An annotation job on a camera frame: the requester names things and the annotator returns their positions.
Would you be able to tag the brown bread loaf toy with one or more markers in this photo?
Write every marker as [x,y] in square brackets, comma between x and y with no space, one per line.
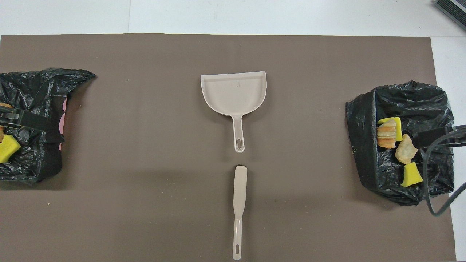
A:
[5,106]

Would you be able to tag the beige foam chunk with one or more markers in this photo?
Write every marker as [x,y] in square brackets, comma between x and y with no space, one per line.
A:
[406,151]
[1,135]

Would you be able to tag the yellow sponge chunk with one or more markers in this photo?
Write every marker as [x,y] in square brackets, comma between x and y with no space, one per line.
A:
[7,147]

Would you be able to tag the notched yellow sponge piece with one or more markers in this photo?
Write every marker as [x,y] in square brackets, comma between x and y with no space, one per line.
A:
[399,127]

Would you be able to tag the small yellow sponge wedge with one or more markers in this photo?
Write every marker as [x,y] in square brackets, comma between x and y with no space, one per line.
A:
[411,176]

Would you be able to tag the striped orange croissant toy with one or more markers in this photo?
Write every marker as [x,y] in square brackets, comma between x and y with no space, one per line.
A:
[386,134]

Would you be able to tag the beige plastic dustpan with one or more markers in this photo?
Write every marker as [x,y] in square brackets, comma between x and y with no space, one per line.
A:
[233,94]

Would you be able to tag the beige hand brush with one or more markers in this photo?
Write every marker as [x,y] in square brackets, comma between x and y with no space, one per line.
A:
[239,203]

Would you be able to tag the black trash bag bin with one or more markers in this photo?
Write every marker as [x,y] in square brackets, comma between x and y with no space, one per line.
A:
[429,105]

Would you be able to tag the black bag on pink bin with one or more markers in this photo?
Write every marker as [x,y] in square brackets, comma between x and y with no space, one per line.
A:
[36,160]

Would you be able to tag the dark grey ribbed object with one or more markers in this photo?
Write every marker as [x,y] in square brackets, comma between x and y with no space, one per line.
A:
[453,11]

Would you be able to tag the brown table mat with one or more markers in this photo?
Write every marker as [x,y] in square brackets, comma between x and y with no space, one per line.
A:
[327,225]

